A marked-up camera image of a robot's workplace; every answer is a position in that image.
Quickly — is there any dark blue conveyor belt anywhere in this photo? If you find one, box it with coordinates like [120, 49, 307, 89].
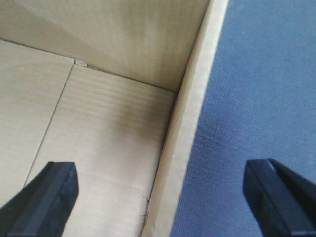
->
[170, 0, 316, 237]

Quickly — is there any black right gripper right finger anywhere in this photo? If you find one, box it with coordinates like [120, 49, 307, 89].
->
[243, 159, 316, 237]

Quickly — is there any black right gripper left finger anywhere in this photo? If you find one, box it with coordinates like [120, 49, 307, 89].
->
[0, 161, 79, 237]

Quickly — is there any brown cardboard carton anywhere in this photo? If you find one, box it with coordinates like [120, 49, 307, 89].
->
[0, 0, 228, 237]

